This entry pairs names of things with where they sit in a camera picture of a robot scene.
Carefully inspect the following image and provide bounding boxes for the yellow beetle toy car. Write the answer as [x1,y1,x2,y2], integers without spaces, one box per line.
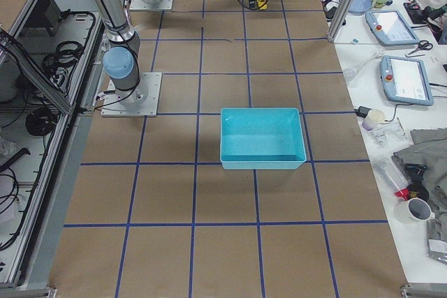
[256,0,267,10]

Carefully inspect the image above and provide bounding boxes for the far teach pendant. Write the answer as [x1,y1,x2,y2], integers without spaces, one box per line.
[365,10,420,46]

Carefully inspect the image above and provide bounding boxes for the teach pendant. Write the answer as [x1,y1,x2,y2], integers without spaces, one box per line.
[365,10,420,46]
[379,56,434,106]

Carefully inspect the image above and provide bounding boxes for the teal plastic bin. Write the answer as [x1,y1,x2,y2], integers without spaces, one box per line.
[220,107,307,170]

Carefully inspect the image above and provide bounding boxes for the near teach pendant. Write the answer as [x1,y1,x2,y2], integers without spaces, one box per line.
[379,56,434,106]

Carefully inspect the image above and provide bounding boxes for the cream paper cup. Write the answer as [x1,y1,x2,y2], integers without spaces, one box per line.
[361,109,385,131]

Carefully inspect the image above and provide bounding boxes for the grey cloth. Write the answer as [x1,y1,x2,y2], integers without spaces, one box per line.
[392,128,446,225]

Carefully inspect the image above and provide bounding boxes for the white grey mug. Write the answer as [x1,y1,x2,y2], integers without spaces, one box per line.
[393,198,435,223]

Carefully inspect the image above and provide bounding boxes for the black handled scissors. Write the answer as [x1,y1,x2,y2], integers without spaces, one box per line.
[405,40,433,57]

